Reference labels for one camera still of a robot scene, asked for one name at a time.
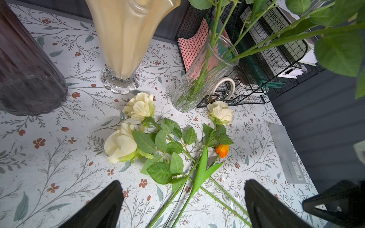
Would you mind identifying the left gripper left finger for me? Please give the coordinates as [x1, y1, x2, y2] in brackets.
[61, 180, 124, 228]

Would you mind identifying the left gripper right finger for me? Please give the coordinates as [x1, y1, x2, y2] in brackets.
[244, 179, 310, 228]

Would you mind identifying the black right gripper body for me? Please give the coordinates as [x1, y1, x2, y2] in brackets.
[302, 180, 365, 228]

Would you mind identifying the cream rose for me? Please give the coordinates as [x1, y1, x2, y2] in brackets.
[203, 101, 234, 147]
[104, 117, 199, 227]
[122, 92, 156, 122]

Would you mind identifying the orange tulip bud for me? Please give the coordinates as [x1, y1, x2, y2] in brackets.
[172, 144, 229, 228]

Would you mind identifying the grey flat card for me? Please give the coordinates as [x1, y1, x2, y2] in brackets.
[269, 123, 307, 184]

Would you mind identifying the masking tape roll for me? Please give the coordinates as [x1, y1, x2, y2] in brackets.
[211, 77, 236, 101]

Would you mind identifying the purple glass vase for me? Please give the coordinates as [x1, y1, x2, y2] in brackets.
[1, 1, 68, 116]

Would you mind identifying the clear glass vase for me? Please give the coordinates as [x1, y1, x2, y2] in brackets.
[171, 34, 239, 113]

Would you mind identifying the yellow ruffled vase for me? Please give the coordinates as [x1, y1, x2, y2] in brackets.
[86, 0, 181, 94]

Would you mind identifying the black wire desk organizer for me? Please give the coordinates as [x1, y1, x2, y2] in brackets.
[176, 3, 324, 107]

